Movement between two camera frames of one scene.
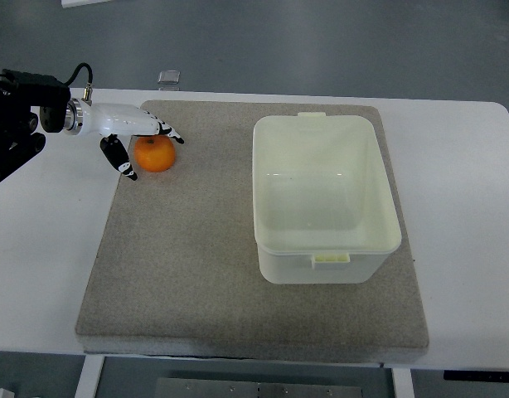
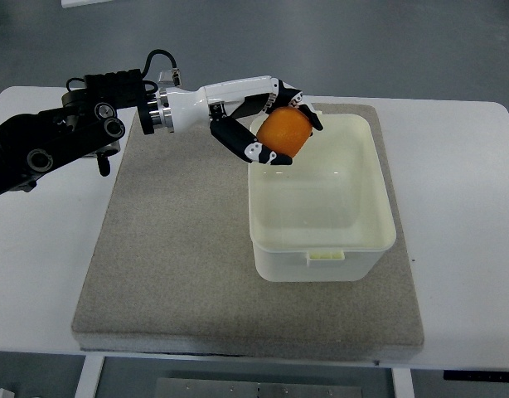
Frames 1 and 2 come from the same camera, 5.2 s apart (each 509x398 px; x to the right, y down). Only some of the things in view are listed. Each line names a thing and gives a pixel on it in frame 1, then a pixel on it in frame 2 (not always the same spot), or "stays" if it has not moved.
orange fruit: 154,153 → 285,129
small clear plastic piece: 169,77 stays
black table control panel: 481,376 stays
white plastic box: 323,207 stays
